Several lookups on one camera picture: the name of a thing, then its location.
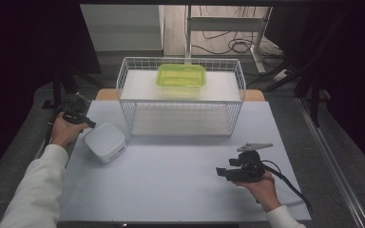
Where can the white cabinet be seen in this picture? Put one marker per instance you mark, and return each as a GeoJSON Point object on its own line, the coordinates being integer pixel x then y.
{"type": "Point", "coordinates": [120, 28]}

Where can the person's right hand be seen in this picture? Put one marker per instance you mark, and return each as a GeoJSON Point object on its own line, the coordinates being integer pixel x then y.
{"type": "Point", "coordinates": [264, 190]}

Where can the person's left hand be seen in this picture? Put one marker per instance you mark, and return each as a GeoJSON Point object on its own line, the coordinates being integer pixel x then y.
{"type": "Point", "coordinates": [64, 131]}

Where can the green plastic container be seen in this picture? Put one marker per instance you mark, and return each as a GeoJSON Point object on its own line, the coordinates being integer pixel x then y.
{"type": "Point", "coordinates": [180, 76]}

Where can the wooden table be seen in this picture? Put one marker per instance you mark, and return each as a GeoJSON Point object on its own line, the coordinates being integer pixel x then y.
{"type": "Point", "coordinates": [103, 94]}

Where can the aluminium rail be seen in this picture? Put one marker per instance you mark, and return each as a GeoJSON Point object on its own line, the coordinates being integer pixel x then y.
{"type": "Point", "coordinates": [332, 164]}

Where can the black stand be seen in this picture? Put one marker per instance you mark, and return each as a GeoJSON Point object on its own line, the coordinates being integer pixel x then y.
{"type": "Point", "coordinates": [313, 79]}
{"type": "Point", "coordinates": [57, 88]}

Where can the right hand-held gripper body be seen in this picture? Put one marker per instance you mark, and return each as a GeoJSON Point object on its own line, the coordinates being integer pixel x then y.
{"type": "Point", "coordinates": [250, 169]}

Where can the white metal desk frame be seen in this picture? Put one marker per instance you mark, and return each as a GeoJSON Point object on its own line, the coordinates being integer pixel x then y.
{"type": "Point", "coordinates": [225, 23]}

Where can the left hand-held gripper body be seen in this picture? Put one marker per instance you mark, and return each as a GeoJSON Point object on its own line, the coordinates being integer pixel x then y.
{"type": "Point", "coordinates": [77, 104]}

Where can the white square box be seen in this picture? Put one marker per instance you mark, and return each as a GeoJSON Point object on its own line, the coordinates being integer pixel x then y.
{"type": "Point", "coordinates": [105, 142]}

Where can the white power strip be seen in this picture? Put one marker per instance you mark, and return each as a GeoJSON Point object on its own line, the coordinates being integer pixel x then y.
{"type": "Point", "coordinates": [280, 74]}

